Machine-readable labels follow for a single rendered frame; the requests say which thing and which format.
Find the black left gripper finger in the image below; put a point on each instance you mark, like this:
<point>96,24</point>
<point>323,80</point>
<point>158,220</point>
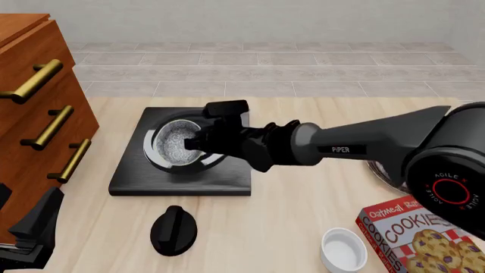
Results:
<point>4,197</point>
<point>39,221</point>

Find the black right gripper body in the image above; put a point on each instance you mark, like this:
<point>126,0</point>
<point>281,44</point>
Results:
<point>223,139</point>

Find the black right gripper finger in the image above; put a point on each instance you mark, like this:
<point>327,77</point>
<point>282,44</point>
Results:
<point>190,143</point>

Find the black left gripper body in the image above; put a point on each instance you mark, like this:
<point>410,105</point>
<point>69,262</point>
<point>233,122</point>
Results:
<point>22,257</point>

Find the black bowl with patterned inside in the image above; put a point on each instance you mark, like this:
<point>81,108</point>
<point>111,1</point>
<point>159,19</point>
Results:
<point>170,145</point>

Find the grey and black right robot arm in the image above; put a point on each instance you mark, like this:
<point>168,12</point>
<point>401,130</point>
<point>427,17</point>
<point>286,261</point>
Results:
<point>379,136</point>

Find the flat black stove plate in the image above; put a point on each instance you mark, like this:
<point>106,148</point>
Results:
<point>182,183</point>

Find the round black stove knob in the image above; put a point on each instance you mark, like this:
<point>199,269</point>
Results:
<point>173,231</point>

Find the wooden cabinet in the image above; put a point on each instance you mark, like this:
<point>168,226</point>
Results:
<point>22,136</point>

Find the small white ramekin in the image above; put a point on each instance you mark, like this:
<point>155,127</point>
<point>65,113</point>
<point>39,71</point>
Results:
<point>344,250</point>

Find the red oatmeal cookies box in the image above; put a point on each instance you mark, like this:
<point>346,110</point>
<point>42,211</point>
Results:
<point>413,241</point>

